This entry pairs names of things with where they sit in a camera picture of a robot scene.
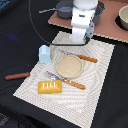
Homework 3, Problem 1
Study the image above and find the fork with wooden handle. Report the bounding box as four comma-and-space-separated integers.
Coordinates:
45, 71, 85, 90

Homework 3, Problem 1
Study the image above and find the large grey pot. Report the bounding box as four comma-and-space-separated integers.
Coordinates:
92, 2, 106, 24

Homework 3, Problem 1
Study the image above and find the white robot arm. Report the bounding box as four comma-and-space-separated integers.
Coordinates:
70, 0, 98, 44

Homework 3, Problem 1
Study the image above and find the knife with wooden handle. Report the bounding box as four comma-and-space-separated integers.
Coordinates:
59, 50, 98, 63

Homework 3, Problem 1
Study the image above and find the small grey saucepan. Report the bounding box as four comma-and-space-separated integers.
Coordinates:
52, 1, 73, 19

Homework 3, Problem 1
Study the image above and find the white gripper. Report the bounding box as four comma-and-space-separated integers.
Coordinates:
70, 8, 94, 44

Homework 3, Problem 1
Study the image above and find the round beige plate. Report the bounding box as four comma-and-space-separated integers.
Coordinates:
56, 55, 83, 78

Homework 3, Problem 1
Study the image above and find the white woven placemat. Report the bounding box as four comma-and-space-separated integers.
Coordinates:
12, 30, 116, 128

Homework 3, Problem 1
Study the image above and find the beige bowl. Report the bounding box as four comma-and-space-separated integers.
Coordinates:
119, 5, 128, 30

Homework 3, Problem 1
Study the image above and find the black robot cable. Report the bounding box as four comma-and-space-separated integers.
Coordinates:
27, 0, 87, 47

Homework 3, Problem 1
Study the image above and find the light blue milk carton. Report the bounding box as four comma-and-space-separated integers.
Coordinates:
38, 45, 51, 63

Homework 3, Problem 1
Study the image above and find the brown wooden board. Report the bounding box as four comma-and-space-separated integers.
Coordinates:
48, 2, 128, 42

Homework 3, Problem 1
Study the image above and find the brown toy sausage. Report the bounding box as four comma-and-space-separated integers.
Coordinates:
5, 72, 30, 80

